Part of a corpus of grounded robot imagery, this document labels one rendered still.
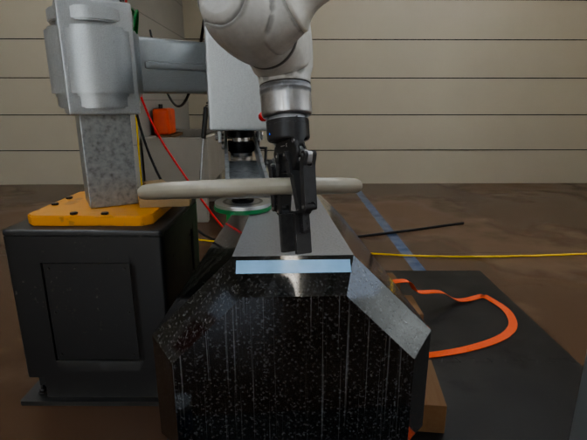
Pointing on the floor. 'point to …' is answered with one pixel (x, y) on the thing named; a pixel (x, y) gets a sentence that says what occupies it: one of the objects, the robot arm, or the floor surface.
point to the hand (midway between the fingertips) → (294, 234)
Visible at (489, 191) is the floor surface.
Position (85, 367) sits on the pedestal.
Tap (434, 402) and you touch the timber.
